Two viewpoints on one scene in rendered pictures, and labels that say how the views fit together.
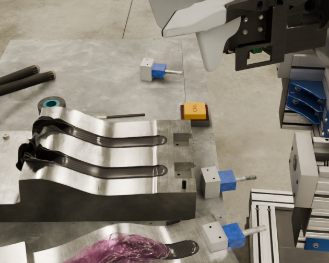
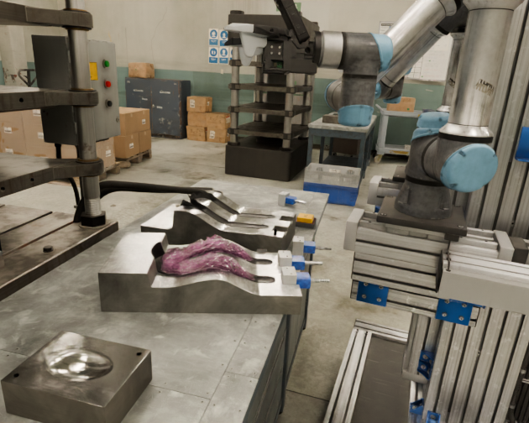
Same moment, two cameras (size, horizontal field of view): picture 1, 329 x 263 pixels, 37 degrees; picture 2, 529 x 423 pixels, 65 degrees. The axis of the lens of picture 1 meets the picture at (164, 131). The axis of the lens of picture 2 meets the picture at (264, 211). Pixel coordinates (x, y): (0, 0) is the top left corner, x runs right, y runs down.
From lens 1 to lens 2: 0.60 m
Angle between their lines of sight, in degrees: 22
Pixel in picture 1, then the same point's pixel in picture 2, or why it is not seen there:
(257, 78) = not seen: hidden behind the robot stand
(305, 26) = (305, 60)
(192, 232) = (272, 257)
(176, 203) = (269, 245)
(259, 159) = (375, 315)
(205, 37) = (243, 36)
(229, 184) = (310, 247)
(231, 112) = not seen: hidden behind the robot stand
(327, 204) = (364, 248)
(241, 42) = (269, 58)
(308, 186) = (351, 231)
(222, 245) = (287, 262)
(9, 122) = not seen: hidden behind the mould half
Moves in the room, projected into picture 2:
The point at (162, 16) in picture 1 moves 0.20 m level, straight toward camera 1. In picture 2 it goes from (243, 59) to (212, 54)
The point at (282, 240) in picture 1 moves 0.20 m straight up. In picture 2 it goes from (372, 356) to (378, 317)
